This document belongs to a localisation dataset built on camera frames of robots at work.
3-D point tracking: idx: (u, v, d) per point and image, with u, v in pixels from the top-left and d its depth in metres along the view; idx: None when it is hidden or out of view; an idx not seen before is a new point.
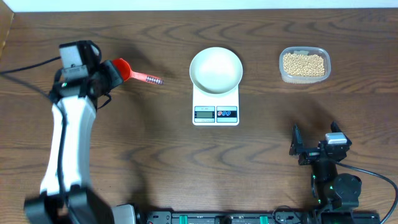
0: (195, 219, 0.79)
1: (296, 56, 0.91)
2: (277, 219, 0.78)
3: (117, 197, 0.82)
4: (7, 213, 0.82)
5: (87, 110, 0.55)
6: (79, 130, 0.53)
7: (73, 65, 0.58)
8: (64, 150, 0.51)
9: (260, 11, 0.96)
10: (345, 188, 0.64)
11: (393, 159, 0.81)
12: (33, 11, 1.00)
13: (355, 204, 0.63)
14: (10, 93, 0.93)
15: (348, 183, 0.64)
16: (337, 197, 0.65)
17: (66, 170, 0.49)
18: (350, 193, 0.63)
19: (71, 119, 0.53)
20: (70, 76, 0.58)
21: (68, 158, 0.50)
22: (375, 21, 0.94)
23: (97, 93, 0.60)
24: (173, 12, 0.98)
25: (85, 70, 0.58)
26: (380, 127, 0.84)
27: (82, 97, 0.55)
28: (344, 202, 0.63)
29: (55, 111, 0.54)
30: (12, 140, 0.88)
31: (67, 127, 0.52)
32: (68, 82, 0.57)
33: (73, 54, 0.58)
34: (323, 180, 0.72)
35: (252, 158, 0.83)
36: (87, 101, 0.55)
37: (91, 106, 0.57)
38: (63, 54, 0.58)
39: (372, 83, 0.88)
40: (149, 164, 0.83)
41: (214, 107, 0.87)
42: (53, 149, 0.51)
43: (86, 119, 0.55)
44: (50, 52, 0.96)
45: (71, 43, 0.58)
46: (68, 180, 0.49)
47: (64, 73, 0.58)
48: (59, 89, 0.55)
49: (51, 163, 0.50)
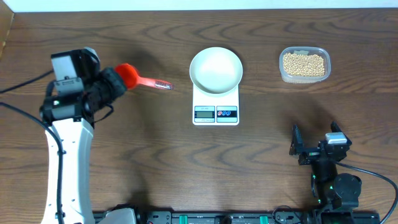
0: (195, 219, 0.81)
1: (296, 56, 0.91)
2: (277, 218, 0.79)
3: (117, 198, 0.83)
4: (7, 213, 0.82)
5: (83, 135, 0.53)
6: (77, 158, 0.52)
7: (67, 77, 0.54)
8: (62, 182, 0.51)
9: (260, 10, 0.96)
10: (346, 189, 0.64)
11: (392, 159, 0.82)
12: (33, 11, 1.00)
13: (355, 204, 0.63)
14: (9, 92, 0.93)
15: (349, 183, 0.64)
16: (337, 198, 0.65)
17: (66, 203, 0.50)
18: (351, 193, 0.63)
19: (68, 147, 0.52)
20: (63, 89, 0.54)
21: (66, 190, 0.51)
22: (375, 20, 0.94)
23: (94, 109, 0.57)
24: (173, 12, 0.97)
25: (79, 83, 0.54)
26: (379, 127, 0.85)
27: (78, 119, 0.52)
28: (344, 202, 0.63)
29: (50, 137, 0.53)
30: (11, 140, 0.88)
31: (64, 157, 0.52)
32: (60, 98, 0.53)
33: (66, 65, 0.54)
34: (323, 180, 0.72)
35: (252, 158, 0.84)
36: (84, 123, 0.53)
37: (89, 126, 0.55)
38: (56, 65, 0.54)
39: (372, 83, 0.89)
40: (150, 165, 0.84)
41: (214, 107, 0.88)
42: (51, 181, 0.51)
43: (84, 144, 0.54)
44: (49, 52, 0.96)
45: (64, 54, 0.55)
46: (68, 214, 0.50)
47: (57, 86, 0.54)
48: (51, 107, 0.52)
49: (50, 196, 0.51)
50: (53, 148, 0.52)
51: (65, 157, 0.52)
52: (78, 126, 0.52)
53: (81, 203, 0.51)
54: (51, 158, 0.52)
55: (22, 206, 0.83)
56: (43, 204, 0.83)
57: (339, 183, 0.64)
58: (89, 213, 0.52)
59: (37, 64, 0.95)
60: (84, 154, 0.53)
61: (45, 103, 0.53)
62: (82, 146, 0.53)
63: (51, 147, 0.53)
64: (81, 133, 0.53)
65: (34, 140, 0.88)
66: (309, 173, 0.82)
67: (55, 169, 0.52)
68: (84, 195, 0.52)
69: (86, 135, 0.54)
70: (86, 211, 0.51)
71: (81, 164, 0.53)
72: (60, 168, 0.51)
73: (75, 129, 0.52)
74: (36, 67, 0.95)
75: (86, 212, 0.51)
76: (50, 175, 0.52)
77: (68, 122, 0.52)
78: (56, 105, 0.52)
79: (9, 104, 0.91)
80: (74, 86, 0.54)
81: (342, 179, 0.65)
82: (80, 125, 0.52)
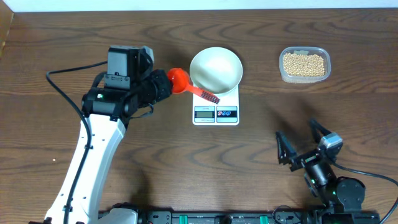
0: (195, 219, 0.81)
1: (296, 56, 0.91)
2: (277, 218, 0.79)
3: (118, 197, 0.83)
4: (7, 213, 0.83)
5: (113, 137, 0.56)
6: (101, 157, 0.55)
7: (117, 73, 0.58)
8: (81, 175, 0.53)
9: (260, 10, 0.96)
10: (348, 195, 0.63)
11: (392, 159, 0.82)
12: (33, 11, 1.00)
13: (357, 210, 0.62)
14: (9, 92, 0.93)
15: (351, 189, 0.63)
16: (340, 204, 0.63)
17: (77, 198, 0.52)
18: (353, 200, 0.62)
19: (95, 144, 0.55)
20: (111, 84, 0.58)
21: (81, 185, 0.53)
22: (375, 20, 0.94)
23: (132, 111, 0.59)
24: (173, 12, 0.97)
25: (127, 82, 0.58)
26: (379, 127, 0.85)
27: (114, 119, 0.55)
28: (346, 209, 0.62)
29: (83, 127, 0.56)
30: (11, 140, 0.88)
31: (89, 152, 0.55)
32: (104, 93, 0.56)
33: (120, 62, 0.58)
34: (324, 185, 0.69)
35: (252, 158, 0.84)
36: (119, 124, 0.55)
37: (123, 127, 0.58)
38: (111, 59, 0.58)
39: (372, 83, 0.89)
40: (150, 165, 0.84)
41: (214, 107, 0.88)
42: (71, 170, 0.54)
43: (111, 145, 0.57)
44: (49, 51, 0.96)
45: (122, 51, 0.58)
46: (75, 210, 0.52)
47: (106, 79, 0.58)
48: (94, 99, 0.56)
49: (66, 185, 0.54)
50: (83, 140, 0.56)
51: (90, 152, 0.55)
52: (111, 127, 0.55)
53: (90, 203, 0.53)
54: (78, 149, 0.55)
55: (22, 206, 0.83)
56: (43, 203, 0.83)
57: (342, 190, 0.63)
58: (94, 214, 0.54)
59: (37, 64, 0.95)
60: (107, 155, 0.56)
61: (91, 93, 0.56)
62: (107, 148, 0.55)
63: (81, 138, 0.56)
64: (112, 135, 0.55)
65: (34, 140, 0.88)
66: None
67: (78, 160, 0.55)
68: (94, 195, 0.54)
69: (115, 138, 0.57)
70: (92, 213, 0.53)
71: (102, 165, 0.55)
72: (82, 162, 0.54)
73: (107, 129, 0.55)
74: (36, 66, 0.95)
75: (92, 214, 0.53)
76: (71, 165, 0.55)
77: (105, 118, 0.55)
78: (99, 99, 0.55)
79: (9, 104, 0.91)
80: (122, 83, 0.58)
81: (344, 186, 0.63)
82: (113, 126, 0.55)
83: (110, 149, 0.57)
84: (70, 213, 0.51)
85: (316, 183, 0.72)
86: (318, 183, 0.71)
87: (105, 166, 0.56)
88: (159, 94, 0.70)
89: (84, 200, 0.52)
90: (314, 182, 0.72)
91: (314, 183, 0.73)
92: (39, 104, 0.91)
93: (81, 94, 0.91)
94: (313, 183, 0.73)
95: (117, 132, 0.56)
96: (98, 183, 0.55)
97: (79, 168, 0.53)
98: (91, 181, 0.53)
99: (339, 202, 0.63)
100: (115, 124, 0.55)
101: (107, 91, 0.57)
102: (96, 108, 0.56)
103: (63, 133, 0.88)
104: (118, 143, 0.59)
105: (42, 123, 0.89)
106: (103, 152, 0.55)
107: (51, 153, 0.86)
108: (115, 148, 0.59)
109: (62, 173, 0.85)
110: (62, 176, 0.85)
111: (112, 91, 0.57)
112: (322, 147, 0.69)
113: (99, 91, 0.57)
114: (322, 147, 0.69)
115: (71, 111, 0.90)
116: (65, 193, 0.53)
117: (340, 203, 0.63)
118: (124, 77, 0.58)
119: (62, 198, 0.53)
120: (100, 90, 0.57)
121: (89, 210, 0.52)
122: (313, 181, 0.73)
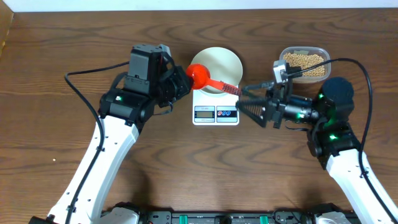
0: (195, 219, 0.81)
1: (296, 56, 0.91)
2: (277, 218, 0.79)
3: (117, 198, 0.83)
4: (7, 213, 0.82)
5: (125, 141, 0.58)
6: (111, 160, 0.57)
7: (137, 76, 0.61)
8: (89, 176, 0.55)
9: (260, 10, 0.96)
10: (336, 91, 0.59)
11: (393, 159, 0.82)
12: (33, 11, 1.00)
13: (350, 103, 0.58)
14: (9, 92, 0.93)
15: (336, 87, 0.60)
16: (330, 105, 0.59)
17: (82, 199, 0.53)
18: (342, 94, 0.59)
19: (107, 146, 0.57)
20: (130, 85, 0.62)
21: (88, 186, 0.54)
22: (375, 20, 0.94)
23: (148, 116, 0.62)
24: (173, 12, 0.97)
25: (145, 86, 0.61)
26: (380, 126, 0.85)
27: (129, 124, 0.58)
28: (337, 106, 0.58)
29: (96, 129, 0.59)
30: (11, 140, 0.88)
31: (101, 154, 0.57)
32: (123, 96, 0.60)
33: (140, 65, 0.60)
34: (310, 109, 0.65)
35: (252, 158, 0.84)
36: (133, 129, 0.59)
37: (136, 132, 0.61)
38: (132, 61, 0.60)
39: (372, 83, 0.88)
40: (150, 164, 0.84)
41: (214, 107, 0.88)
42: (80, 170, 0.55)
43: (122, 149, 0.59)
44: (49, 51, 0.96)
45: (143, 54, 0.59)
46: (78, 211, 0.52)
47: (126, 80, 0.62)
48: (113, 101, 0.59)
49: (73, 184, 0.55)
50: (95, 141, 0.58)
51: (101, 155, 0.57)
52: (125, 132, 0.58)
53: (94, 206, 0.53)
54: (90, 150, 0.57)
55: (22, 206, 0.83)
56: (43, 204, 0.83)
57: (328, 88, 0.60)
58: (96, 219, 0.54)
59: (37, 64, 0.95)
60: (117, 158, 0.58)
61: (111, 94, 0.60)
62: (117, 152, 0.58)
63: (94, 139, 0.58)
64: (124, 139, 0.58)
65: (34, 139, 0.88)
66: (309, 173, 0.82)
67: (87, 161, 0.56)
68: (99, 200, 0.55)
69: (127, 142, 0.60)
70: (94, 215, 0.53)
71: (111, 167, 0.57)
72: (92, 163, 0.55)
73: (120, 132, 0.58)
74: (36, 67, 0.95)
75: (94, 218, 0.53)
76: (81, 165, 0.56)
77: (120, 122, 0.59)
78: (117, 101, 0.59)
79: (10, 104, 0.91)
80: (140, 86, 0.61)
81: (328, 86, 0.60)
82: (128, 130, 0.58)
83: (120, 154, 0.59)
84: (73, 213, 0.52)
85: (305, 114, 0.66)
86: (306, 113, 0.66)
87: (113, 170, 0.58)
88: (178, 91, 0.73)
89: (89, 201, 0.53)
90: (302, 115, 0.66)
91: (303, 117, 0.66)
92: (39, 104, 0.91)
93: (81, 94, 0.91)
94: (303, 118, 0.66)
95: (130, 137, 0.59)
96: (104, 186, 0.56)
97: (89, 168, 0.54)
98: (99, 183, 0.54)
99: (328, 100, 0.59)
100: (130, 129, 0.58)
101: (127, 93, 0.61)
102: (114, 110, 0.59)
103: (63, 133, 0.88)
104: (129, 147, 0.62)
105: (42, 123, 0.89)
106: (114, 155, 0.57)
107: (51, 153, 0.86)
108: (124, 154, 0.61)
109: (62, 173, 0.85)
110: (61, 176, 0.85)
111: (131, 94, 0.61)
112: (283, 77, 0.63)
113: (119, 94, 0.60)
114: (282, 77, 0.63)
115: (71, 111, 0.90)
116: (71, 192, 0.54)
117: (331, 102, 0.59)
118: (144, 81, 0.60)
119: (67, 196, 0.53)
120: (119, 92, 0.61)
121: (91, 213, 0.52)
122: (301, 115, 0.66)
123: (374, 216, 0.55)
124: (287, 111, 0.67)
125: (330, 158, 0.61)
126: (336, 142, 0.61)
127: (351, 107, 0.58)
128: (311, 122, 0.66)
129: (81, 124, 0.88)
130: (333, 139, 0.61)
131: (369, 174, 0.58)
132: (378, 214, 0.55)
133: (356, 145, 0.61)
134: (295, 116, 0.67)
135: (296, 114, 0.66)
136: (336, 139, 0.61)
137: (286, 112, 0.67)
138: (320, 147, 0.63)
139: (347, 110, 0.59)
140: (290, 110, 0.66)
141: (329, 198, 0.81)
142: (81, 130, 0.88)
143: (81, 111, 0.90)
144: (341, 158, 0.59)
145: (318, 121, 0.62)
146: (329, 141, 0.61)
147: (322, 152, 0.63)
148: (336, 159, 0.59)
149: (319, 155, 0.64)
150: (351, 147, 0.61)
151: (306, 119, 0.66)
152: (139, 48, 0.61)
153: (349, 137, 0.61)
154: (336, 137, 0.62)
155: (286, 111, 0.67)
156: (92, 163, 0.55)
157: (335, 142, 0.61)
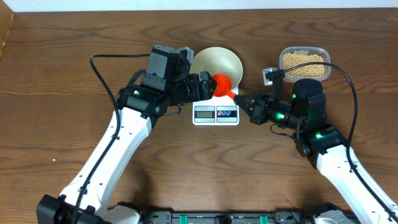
0: (195, 219, 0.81)
1: (296, 56, 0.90)
2: (277, 219, 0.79)
3: (117, 198, 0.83)
4: (6, 213, 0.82)
5: (140, 132, 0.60)
6: (124, 149, 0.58)
7: (155, 74, 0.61)
8: (101, 162, 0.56)
9: (260, 10, 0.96)
10: (306, 88, 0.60)
11: (393, 159, 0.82)
12: (34, 11, 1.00)
13: (322, 97, 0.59)
14: (9, 92, 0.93)
15: (307, 84, 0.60)
16: (304, 102, 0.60)
17: (93, 183, 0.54)
18: (313, 90, 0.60)
19: (122, 135, 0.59)
20: (147, 83, 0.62)
21: (100, 171, 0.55)
22: (375, 20, 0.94)
23: (161, 112, 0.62)
24: (173, 12, 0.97)
25: (162, 84, 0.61)
26: (380, 126, 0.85)
27: (144, 116, 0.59)
28: (311, 101, 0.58)
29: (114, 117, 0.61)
30: (12, 140, 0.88)
31: (115, 141, 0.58)
32: (140, 90, 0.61)
33: (160, 63, 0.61)
34: (288, 111, 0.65)
35: (252, 158, 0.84)
36: (148, 121, 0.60)
37: (150, 126, 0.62)
38: (152, 60, 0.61)
39: (372, 83, 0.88)
40: (150, 164, 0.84)
41: (214, 107, 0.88)
42: (94, 155, 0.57)
43: (135, 140, 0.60)
44: (49, 51, 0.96)
45: (163, 54, 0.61)
46: (89, 194, 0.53)
47: (143, 77, 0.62)
48: (130, 96, 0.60)
49: (86, 167, 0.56)
50: (111, 129, 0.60)
51: (115, 142, 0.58)
52: (140, 124, 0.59)
53: (104, 190, 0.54)
54: (106, 137, 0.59)
55: (22, 206, 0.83)
56: None
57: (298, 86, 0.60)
58: (104, 203, 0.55)
59: (37, 63, 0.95)
60: (130, 147, 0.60)
61: (129, 88, 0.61)
62: (131, 142, 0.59)
63: (111, 127, 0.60)
64: (140, 129, 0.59)
65: (34, 140, 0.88)
66: (309, 173, 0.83)
67: (102, 147, 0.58)
68: (110, 184, 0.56)
69: (141, 134, 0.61)
70: (104, 199, 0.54)
71: (123, 156, 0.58)
72: (106, 150, 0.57)
73: (136, 124, 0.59)
74: (36, 67, 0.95)
75: (103, 201, 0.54)
76: (96, 151, 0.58)
77: (136, 114, 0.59)
78: (135, 95, 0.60)
79: (10, 105, 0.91)
80: (157, 84, 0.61)
81: (300, 83, 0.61)
82: (143, 122, 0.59)
83: (134, 144, 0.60)
84: (84, 195, 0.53)
85: (285, 116, 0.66)
86: (286, 114, 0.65)
87: (125, 159, 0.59)
88: (189, 97, 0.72)
89: (100, 185, 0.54)
90: (283, 115, 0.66)
91: (283, 119, 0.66)
92: (39, 104, 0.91)
93: (81, 94, 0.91)
94: (284, 121, 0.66)
95: (143, 130, 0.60)
96: (115, 173, 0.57)
97: (102, 155, 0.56)
98: (111, 168, 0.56)
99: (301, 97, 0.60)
100: (144, 122, 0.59)
101: (144, 89, 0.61)
102: (128, 104, 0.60)
103: (63, 133, 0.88)
104: (142, 139, 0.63)
105: (42, 123, 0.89)
106: (127, 145, 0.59)
107: (51, 153, 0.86)
108: (136, 146, 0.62)
109: (62, 173, 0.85)
110: (61, 176, 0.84)
111: (148, 91, 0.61)
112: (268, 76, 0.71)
113: (135, 89, 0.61)
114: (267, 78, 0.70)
115: (72, 111, 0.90)
116: (84, 175, 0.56)
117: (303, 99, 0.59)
118: (161, 79, 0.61)
119: (80, 179, 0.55)
120: (137, 87, 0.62)
121: (101, 196, 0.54)
122: (282, 116, 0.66)
123: (368, 207, 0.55)
124: (268, 111, 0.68)
125: (319, 157, 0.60)
126: (323, 140, 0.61)
127: (323, 101, 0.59)
128: (292, 126, 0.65)
129: (81, 124, 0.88)
130: (319, 137, 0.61)
131: (357, 168, 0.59)
132: (372, 205, 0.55)
133: (342, 141, 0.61)
134: (276, 117, 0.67)
135: (277, 114, 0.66)
136: (322, 137, 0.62)
137: (267, 112, 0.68)
138: (308, 147, 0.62)
139: (321, 104, 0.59)
140: (270, 109, 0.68)
141: (329, 198, 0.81)
142: (82, 130, 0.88)
143: (81, 110, 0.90)
144: (328, 156, 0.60)
145: (298, 122, 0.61)
146: (315, 140, 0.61)
147: (311, 152, 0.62)
148: (323, 158, 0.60)
149: (308, 155, 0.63)
150: (338, 144, 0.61)
151: (286, 121, 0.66)
152: (159, 48, 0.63)
153: (334, 134, 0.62)
154: (322, 135, 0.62)
155: (267, 112, 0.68)
156: (106, 150, 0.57)
157: (321, 140, 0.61)
